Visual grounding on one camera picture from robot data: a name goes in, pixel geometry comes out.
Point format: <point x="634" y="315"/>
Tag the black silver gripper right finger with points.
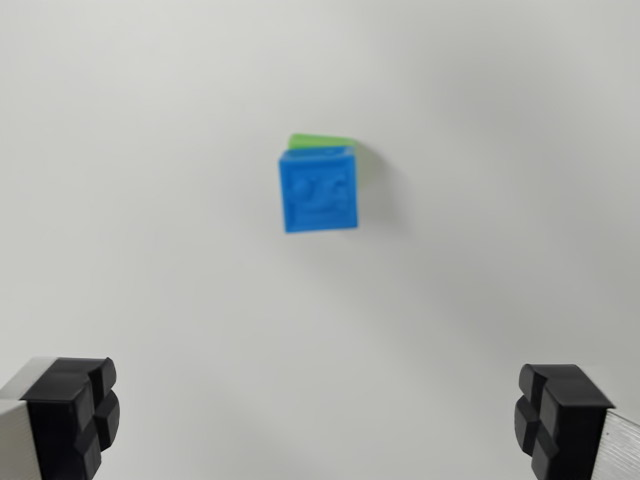
<point x="570" y="425"/>

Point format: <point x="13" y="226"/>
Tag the black silver gripper left finger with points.
<point x="55" y="420"/>

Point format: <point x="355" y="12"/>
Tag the blue cube with embossed face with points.
<point x="320" y="192"/>

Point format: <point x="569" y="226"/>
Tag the green cube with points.
<point x="312" y="140"/>

